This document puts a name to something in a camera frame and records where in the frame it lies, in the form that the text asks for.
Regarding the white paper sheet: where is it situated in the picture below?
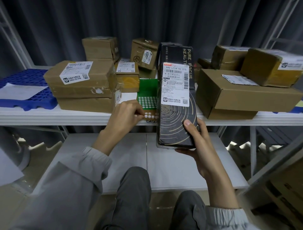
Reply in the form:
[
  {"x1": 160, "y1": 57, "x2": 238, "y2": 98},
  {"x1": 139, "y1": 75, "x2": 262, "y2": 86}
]
[{"x1": 0, "y1": 83, "x2": 49, "y2": 100}]

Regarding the person's right hand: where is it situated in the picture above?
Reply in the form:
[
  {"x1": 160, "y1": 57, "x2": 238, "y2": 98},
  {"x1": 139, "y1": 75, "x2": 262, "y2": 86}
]
[{"x1": 175, "y1": 118, "x2": 223, "y2": 183}]

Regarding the black box with gold rings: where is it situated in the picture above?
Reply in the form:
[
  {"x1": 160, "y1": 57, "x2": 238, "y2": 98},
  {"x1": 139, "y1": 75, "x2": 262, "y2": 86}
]
[{"x1": 156, "y1": 46, "x2": 198, "y2": 150}]

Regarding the cardboard box with tilted label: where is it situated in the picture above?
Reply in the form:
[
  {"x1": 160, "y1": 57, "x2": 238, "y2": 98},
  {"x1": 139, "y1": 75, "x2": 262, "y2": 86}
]
[{"x1": 130, "y1": 38, "x2": 160, "y2": 71}]

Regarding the wide flat labelled cardboard box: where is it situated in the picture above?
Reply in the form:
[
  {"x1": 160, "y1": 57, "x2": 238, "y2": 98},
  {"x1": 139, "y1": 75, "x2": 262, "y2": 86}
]
[{"x1": 44, "y1": 60, "x2": 118, "y2": 98}]

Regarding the person's right forearm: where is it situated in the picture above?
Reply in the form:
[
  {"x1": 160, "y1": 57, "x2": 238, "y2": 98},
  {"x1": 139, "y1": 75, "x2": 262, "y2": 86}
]
[{"x1": 197, "y1": 166, "x2": 259, "y2": 230}]

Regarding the person's left hand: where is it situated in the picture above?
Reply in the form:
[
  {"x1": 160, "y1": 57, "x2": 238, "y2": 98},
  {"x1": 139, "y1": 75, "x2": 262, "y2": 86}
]
[{"x1": 101, "y1": 100, "x2": 145, "y2": 141}]

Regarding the taped brown cardboard box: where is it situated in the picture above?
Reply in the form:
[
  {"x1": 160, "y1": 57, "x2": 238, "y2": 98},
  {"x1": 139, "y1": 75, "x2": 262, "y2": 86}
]
[{"x1": 56, "y1": 90, "x2": 122, "y2": 113}]

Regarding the large lidded cardboard box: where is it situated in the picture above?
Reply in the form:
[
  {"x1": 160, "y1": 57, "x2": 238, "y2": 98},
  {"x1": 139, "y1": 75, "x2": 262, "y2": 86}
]
[{"x1": 196, "y1": 68, "x2": 303, "y2": 120}]

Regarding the person's left leg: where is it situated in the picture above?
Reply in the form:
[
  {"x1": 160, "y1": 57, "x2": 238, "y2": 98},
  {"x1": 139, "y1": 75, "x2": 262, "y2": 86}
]
[{"x1": 101, "y1": 166, "x2": 152, "y2": 230}]

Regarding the grey curtain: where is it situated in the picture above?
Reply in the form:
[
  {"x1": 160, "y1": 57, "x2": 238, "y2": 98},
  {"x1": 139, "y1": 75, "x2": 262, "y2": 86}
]
[{"x1": 0, "y1": 0, "x2": 303, "y2": 79}]

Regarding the dark taped cardboard parcel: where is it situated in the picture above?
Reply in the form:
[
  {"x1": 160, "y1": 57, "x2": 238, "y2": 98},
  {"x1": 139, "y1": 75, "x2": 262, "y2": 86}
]
[{"x1": 210, "y1": 45, "x2": 252, "y2": 71}]

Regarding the green sheet of dot stickers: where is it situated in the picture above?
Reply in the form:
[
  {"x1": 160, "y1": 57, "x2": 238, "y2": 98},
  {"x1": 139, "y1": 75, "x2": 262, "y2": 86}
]
[{"x1": 137, "y1": 78, "x2": 159, "y2": 120}]

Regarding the person's leg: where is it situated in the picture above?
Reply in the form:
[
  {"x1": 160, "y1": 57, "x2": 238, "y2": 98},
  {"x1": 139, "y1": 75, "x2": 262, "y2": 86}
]
[
  {"x1": 169, "y1": 190, "x2": 207, "y2": 230},
  {"x1": 101, "y1": 166, "x2": 152, "y2": 230}
]

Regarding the printed cardboard carton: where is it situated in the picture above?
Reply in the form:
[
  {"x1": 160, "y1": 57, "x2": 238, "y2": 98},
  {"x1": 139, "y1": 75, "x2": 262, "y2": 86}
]
[{"x1": 259, "y1": 159, "x2": 303, "y2": 230}]

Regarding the person's left forearm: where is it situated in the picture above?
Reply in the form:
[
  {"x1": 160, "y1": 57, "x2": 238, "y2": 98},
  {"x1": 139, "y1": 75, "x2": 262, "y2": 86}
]
[{"x1": 9, "y1": 130, "x2": 119, "y2": 230}]

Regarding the person's right leg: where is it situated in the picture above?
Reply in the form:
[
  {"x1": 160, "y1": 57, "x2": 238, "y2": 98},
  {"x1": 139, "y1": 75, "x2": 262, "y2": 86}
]
[{"x1": 169, "y1": 190, "x2": 207, "y2": 230}]

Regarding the glossy taped cardboard parcel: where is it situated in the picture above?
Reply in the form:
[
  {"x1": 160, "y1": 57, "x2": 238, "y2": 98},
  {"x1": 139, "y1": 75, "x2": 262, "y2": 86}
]
[{"x1": 240, "y1": 48, "x2": 303, "y2": 88}]

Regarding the white metal shelf unit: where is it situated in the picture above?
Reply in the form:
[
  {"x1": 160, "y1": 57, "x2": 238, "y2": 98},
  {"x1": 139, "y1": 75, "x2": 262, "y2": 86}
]
[{"x1": 0, "y1": 64, "x2": 303, "y2": 196}]

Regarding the low flat cardboard box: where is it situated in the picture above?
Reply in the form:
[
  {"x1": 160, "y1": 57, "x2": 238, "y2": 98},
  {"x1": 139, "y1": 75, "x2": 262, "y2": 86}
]
[{"x1": 138, "y1": 67, "x2": 158, "y2": 79}]

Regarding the cube-shaped brown cardboard box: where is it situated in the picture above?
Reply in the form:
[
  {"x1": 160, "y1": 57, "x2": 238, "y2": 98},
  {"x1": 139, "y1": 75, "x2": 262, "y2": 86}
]
[{"x1": 82, "y1": 36, "x2": 120, "y2": 63}]

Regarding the small labelled cardboard box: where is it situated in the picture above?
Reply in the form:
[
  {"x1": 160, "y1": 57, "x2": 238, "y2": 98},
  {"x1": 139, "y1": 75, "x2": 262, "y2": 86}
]
[{"x1": 115, "y1": 62, "x2": 140, "y2": 93}]

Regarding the white metal ladder frame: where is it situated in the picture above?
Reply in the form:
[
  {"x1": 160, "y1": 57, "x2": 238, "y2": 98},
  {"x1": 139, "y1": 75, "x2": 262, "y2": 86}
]
[
  {"x1": 262, "y1": 0, "x2": 303, "y2": 50},
  {"x1": 0, "y1": 0, "x2": 34, "y2": 70}
]

